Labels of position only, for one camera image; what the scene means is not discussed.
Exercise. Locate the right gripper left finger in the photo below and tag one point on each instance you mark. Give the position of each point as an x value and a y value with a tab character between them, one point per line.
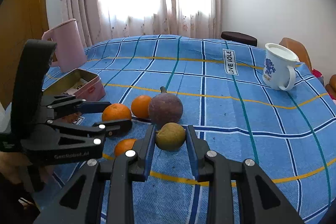
80	200

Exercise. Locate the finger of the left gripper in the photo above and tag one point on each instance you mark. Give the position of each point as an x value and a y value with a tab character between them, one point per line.
55	107
106	128

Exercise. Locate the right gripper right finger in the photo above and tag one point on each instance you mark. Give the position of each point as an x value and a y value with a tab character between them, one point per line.
259	199

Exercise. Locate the large orange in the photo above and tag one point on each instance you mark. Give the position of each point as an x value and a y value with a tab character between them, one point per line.
116	111

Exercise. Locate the small green fruit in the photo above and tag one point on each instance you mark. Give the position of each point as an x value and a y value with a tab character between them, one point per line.
170	137

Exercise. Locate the left hand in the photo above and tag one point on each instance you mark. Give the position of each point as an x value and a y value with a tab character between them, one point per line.
14	167

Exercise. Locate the printed paper leaflet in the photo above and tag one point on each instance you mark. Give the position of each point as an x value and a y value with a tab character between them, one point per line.
75	87

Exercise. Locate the pink metal tin box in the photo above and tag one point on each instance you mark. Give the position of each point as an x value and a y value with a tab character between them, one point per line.
93	91

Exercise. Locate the small orange behind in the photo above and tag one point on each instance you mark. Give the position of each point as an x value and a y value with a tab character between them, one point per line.
139	106

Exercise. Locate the pink plastic pitcher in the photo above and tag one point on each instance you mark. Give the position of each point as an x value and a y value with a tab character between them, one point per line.
69	50

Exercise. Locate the blue plaid tablecloth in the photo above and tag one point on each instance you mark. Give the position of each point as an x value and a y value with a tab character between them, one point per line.
290	134

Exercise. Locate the wooden door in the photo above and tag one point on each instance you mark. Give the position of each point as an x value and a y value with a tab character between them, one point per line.
20	20

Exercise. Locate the brown leather sofa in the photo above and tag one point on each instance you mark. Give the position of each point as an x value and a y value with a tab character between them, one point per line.
331	87

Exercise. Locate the white blue floral mug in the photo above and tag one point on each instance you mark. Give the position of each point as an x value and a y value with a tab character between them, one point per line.
278	72

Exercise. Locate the dark round stool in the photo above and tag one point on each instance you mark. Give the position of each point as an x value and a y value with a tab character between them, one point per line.
239	37

